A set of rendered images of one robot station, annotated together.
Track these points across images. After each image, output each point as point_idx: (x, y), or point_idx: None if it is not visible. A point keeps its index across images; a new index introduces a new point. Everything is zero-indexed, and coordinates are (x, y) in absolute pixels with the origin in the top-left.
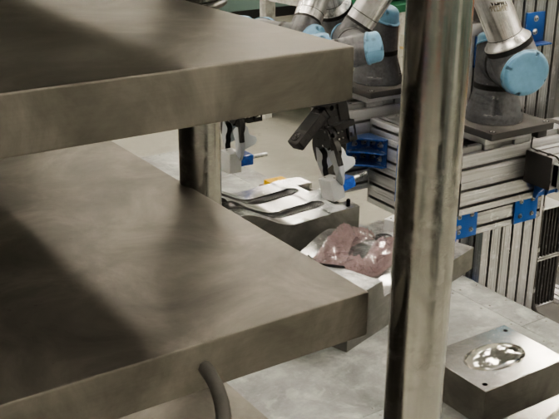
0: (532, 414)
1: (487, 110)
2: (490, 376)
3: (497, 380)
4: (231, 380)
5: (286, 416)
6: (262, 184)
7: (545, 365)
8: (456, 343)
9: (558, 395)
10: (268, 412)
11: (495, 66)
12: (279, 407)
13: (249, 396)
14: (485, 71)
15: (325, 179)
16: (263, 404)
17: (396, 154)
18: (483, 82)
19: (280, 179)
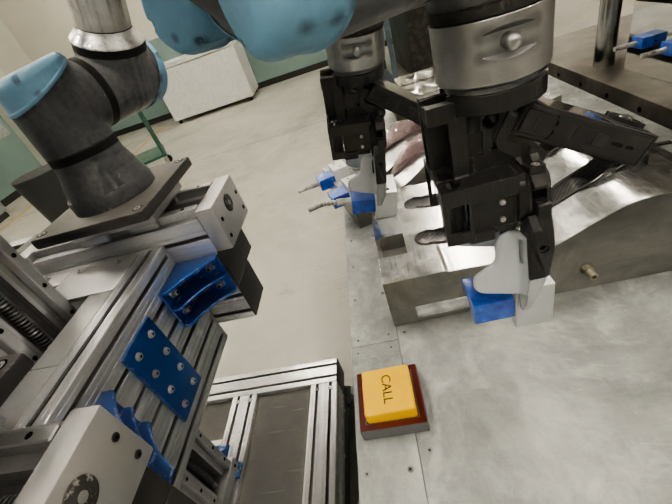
0: (432, 74)
1: (141, 161)
2: (434, 79)
3: (433, 78)
4: (581, 97)
5: (548, 86)
6: (420, 416)
7: (402, 87)
8: (432, 90)
9: (411, 82)
10: (559, 86)
11: (147, 63)
12: (551, 89)
13: (570, 91)
14: (110, 104)
15: (391, 183)
16: (561, 89)
17: (130, 379)
18: (109, 131)
19: (380, 390)
